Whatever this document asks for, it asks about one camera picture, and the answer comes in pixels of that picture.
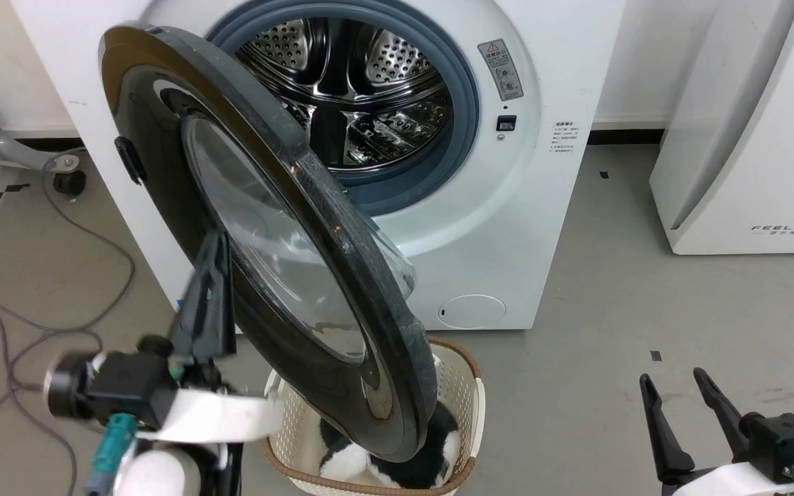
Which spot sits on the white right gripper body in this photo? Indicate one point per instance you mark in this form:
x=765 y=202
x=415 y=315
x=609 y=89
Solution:
x=735 y=482

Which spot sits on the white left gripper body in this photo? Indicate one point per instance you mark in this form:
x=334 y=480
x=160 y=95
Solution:
x=218 y=417

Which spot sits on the small printed text label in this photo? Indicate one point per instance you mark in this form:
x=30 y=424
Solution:
x=563 y=137

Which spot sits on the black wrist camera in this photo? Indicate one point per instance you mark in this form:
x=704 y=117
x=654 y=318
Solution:
x=783 y=444
x=128 y=386

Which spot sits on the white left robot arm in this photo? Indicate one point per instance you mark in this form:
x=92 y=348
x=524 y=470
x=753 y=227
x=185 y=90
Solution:
x=163 y=475

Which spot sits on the steel perforated washer drum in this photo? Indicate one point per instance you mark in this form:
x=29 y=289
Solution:
x=369 y=69

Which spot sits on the black caster wheel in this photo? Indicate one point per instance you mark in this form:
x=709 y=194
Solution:
x=70 y=182

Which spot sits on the black round glass washer door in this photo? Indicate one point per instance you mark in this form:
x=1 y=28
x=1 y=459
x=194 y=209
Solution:
x=342 y=227

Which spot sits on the round white filter cover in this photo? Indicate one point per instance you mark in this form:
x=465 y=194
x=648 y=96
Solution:
x=471 y=311

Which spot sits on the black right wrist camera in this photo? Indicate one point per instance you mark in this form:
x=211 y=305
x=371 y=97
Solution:
x=783 y=444

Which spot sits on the black and white plush toy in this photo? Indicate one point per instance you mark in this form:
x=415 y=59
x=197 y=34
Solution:
x=431 y=463

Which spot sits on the grey-blue rubber door gasket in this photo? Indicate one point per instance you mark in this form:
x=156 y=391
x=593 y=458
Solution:
x=466 y=103

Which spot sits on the white Feelbird appliance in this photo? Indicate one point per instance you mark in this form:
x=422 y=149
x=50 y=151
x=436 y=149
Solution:
x=735 y=138

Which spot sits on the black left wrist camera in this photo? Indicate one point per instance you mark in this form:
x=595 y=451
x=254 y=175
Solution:
x=128 y=386

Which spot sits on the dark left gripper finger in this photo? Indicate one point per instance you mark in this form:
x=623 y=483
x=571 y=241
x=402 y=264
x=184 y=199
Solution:
x=197 y=310
x=225 y=310

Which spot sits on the black door lock slot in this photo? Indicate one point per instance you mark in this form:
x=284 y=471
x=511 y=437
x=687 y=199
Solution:
x=506 y=123

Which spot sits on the white front-load washing machine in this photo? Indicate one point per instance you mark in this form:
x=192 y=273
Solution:
x=507 y=227

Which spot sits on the grey warning sticker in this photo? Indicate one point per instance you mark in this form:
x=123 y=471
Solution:
x=502 y=69

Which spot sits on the cream plastic laundry basket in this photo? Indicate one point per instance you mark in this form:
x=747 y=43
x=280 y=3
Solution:
x=464 y=399

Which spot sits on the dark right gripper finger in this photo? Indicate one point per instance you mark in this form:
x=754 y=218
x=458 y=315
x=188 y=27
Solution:
x=721 y=413
x=662 y=434

